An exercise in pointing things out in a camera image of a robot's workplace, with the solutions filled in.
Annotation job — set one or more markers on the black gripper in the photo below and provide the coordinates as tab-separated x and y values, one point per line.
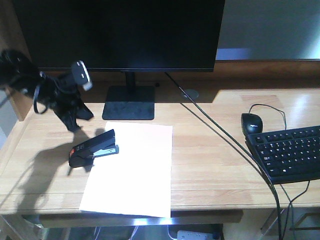
61	94

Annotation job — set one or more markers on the black orange stapler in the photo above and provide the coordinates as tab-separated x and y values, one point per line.
101	145

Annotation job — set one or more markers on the white paper sheet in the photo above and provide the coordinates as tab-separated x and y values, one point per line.
137	180

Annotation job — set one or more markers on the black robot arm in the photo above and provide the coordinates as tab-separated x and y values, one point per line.
20	74

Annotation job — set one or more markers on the wooden desk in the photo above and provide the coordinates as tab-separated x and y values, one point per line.
207	173

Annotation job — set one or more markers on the black computer monitor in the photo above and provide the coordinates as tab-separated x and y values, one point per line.
127	36

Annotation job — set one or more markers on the white power strip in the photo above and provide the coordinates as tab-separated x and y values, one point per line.
193	235

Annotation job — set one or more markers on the black computer mouse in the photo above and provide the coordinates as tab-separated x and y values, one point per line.
251	124

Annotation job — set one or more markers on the black keyboard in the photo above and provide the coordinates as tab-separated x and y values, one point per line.
287	156

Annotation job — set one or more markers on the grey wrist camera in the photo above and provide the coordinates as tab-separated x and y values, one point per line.
81	75

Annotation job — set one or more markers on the grey desk cable grommet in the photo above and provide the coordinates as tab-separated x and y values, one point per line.
191	93

